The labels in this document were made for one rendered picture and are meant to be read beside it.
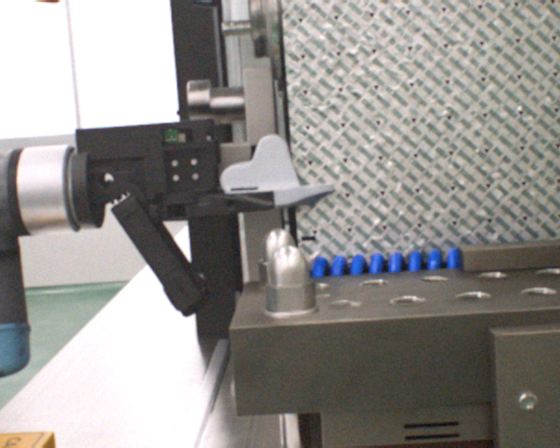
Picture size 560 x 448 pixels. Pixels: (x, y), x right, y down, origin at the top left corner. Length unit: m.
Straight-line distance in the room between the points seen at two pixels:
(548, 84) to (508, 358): 0.29
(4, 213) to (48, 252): 5.88
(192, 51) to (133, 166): 0.36
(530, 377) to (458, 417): 0.06
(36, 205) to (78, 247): 5.83
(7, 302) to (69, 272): 5.84
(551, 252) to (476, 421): 0.17
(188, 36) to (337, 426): 0.62
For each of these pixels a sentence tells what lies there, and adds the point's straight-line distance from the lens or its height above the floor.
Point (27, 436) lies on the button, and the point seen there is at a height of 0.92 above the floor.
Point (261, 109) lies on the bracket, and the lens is 0.86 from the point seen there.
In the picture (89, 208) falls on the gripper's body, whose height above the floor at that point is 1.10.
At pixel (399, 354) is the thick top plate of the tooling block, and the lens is 0.61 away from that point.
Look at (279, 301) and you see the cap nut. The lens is 0.62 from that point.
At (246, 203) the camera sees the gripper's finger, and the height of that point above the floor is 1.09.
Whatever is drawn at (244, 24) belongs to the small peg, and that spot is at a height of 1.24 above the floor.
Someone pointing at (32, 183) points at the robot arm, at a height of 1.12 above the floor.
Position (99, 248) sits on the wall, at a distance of 6.58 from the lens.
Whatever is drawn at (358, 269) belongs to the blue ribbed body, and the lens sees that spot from 0.76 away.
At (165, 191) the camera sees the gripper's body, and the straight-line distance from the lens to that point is 0.77.
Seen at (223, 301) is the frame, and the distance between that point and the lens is 1.15.
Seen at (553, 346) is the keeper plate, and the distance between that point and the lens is 0.61.
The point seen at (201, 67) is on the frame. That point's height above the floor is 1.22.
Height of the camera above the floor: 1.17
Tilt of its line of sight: 6 degrees down
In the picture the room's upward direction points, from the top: 4 degrees counter-clockwise
